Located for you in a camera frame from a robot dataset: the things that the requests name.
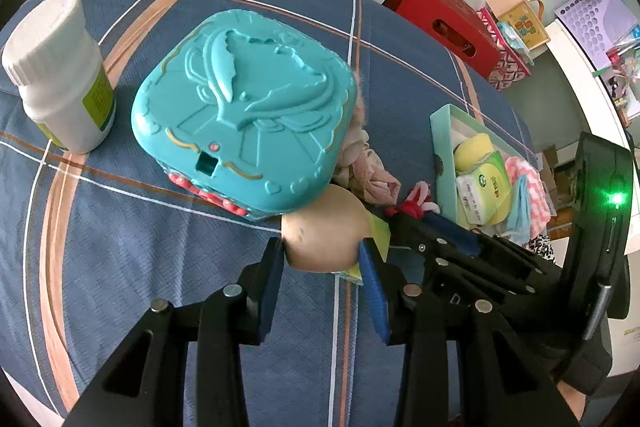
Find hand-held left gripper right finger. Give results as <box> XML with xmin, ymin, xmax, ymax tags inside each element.
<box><xmin>357</xmin><ymin>239</ymin><xmax>583</xmax><ymax>427</ymax></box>

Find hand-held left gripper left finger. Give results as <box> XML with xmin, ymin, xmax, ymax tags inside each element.
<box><xmin>62</xmin><ymin>237</ymin><xmax>286</xmax><ymax>427</ymax></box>

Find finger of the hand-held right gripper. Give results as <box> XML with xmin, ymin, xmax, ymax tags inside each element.
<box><xmin>425</xmin><ymin>211</ymin><xmax>558</xmax><ymax>293</ymax></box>
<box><xmin>390</xmin><ymin>214</ymin><xmax>541</xmax><ymax>323</ymax></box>

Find red white fluffy sock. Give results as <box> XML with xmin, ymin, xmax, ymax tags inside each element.
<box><xmin>385</xmin><ymin>181</ymin><xmax>443</xmax><ymax>218</ymax></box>

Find blue face mask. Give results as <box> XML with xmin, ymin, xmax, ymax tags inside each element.
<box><xmin>505</xmin><ymin>174</ymin><xmax>533</xmax><ymax>243</ymax></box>

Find beige ball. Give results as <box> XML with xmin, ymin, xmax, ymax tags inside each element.
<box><xmin>281</xmin><ymin>184</ymin><xmax>376</xmax><ymax>273</ymax></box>

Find pink white striped sock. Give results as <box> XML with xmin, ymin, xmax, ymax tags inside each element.
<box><xmin>504</xmin><ymin>155</ymin><xmax>551</xmax><ymax>220</ymax></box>

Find teal shallow tray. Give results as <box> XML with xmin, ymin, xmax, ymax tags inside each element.
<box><xmin>430</xmin><ymin>103</ymin><xmax>556</xmax><ymax>240</ymax></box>

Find person's right forearm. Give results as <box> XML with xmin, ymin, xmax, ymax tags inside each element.
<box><xmin>555</xmin><ymin>377</ymin><xmax>588</xmax><ymax>423</ymax></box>

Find green white tissue packet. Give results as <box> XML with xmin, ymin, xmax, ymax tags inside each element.
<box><xmin>456</xmin><ymin>152</ymin><xmax>516</xmax><ymax>228</ymax></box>

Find leopard print cloth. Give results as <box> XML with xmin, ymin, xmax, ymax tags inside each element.
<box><xmin>525</xmin><ymin>234</ymin><xmax>556</xmax><ymax>263</ymax></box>

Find pink crumpled stockings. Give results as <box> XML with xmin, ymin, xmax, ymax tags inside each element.
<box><xmin>332</xmin><ymin>72</ymin><xmax>402</xmax><ymax>208</ymax></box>

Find stack of cardboard boxes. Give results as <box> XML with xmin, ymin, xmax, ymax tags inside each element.
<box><xmin>537</xmin><ymin>144</ymin><xmax>576</xmax><ymax>208</ymax></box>

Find blue plaid blanket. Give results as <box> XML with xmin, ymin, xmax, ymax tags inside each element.
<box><xmin>0</xmin><ymin>0</ymin><xmax>566</xmax><ymax>427</ymax></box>

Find pink patterned box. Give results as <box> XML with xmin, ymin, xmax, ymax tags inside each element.
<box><xmin>477</xmin><ymin>7</ymin><xmax>533</xmax><ymax>92</ymax></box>

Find teal plastic toy case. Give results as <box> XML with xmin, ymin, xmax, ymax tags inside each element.
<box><xmin>131</xmin><ymin>8</ymin><xmax>357</xmax><ymax>222</ymax></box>

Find colourful shelf clutter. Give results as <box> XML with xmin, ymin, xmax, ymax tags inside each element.
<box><xmin>602</xmin><ymin>22</ymin><xmax>640</xmax><ymax>122</ymax></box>

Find white shelf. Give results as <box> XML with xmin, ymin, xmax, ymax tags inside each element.
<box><xmin>545</xmin><ymin>19</ymin><xmax>640</xmax><ymax>228</ymax></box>

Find house shaped gift box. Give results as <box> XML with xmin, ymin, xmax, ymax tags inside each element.
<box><xmin>486</xmin><ymin>0</ymin><xmax>550</xmax><ymax>58</ymax></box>

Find red cardboard box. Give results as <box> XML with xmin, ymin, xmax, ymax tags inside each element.
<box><xmin>384</xmin><ymin>0</ymin><xmax>502</xmax><ymax>80</ymax></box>

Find purple perforated basket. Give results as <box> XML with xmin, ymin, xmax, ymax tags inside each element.
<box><xmin>554</xmin><ymin>0</ymin><xmax>640</xmax><ymax>68</ymax></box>

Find white plastic bottle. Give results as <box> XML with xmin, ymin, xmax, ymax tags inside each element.
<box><xmin>1</xmin><ymin>0</ymin><xmax>117</xmax><ymax>154</ymax></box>

